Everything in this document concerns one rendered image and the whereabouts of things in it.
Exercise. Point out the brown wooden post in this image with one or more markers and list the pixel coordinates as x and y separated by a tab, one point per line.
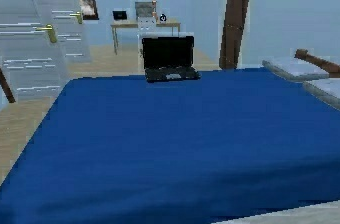
233	33

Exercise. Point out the black round alarm clock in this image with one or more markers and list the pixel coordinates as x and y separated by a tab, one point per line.
163	18

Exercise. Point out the white room door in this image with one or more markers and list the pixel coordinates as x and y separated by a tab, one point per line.
68	30
21	56

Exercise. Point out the grey white pillow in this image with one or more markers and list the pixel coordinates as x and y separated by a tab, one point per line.
339	93
293	68

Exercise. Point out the grey white chair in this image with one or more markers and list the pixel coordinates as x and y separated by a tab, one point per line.
145	15

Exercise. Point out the black laptop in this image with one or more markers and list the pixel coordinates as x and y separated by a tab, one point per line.
168	58

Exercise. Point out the framed wall picture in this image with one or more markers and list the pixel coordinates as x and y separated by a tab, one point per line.
88	8

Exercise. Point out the blue bed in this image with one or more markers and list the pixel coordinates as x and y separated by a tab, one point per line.
184	143

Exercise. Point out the light wooden desk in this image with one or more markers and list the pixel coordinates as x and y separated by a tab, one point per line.
128	27

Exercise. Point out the small black screen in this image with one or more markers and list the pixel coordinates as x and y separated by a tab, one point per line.
120	15

